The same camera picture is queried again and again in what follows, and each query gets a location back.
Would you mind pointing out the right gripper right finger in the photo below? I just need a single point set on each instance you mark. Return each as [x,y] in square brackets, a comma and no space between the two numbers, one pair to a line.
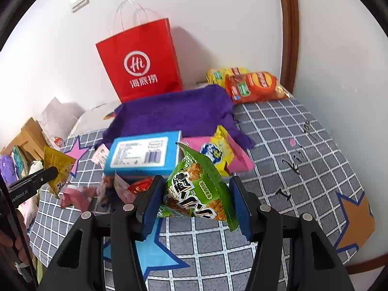
[263,225]

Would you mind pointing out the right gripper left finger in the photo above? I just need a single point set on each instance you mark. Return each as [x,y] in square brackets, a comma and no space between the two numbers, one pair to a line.
[132,223]

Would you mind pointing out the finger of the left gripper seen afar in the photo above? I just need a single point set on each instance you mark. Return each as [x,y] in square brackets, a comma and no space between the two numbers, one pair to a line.
[28,186]

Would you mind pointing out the red snack packet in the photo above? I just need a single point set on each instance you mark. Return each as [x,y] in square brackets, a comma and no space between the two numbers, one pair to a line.
[140,186]

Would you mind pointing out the yellow triangular snack packet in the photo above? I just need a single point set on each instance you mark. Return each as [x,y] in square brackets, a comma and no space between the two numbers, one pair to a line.
[63,163]

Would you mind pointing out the green snack packet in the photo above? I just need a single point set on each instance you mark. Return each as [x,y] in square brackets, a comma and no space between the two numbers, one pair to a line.
[196,189]

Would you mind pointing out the pink yellow snack packet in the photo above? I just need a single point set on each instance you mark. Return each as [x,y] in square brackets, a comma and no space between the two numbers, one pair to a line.
[226,155]

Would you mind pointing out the pink white candy packet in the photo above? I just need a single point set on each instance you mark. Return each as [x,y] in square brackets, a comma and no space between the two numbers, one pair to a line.
[122,189]

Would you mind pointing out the person's left hand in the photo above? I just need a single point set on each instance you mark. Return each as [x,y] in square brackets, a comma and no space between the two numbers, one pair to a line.
[6,241]

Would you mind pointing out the cardboard box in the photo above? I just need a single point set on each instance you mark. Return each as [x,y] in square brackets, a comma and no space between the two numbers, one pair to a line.
[30,141]

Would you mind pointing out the grey checkered tablecloth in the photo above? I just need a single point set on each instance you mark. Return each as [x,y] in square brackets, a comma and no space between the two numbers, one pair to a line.
[298,169]

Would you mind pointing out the blue tissue pack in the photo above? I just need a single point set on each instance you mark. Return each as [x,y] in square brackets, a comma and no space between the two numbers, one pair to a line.
[143,155]

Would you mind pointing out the white plastic Miniso bag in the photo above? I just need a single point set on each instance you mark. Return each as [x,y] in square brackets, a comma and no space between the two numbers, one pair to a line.
[56,122]

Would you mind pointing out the white fruit print cloth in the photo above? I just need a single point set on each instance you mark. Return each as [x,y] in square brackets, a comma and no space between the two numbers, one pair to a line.
[97,118]

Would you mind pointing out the purple towel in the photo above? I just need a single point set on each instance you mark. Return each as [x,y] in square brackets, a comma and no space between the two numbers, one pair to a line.
[195,113]

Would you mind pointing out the orange chips bag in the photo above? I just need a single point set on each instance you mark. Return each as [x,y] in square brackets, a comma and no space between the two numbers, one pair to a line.
[254,87]

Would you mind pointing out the yellow chips bag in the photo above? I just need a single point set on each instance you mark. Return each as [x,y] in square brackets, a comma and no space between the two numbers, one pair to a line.
[218,75]

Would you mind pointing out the red paper shopping bag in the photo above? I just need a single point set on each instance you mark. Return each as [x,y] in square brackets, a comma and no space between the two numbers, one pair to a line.
[141,61]

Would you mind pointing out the white wall switch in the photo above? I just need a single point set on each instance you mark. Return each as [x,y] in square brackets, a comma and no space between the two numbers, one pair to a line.
[76,5]

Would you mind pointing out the brown wooden door frame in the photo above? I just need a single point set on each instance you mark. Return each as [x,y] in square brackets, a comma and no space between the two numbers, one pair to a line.
[290,43]

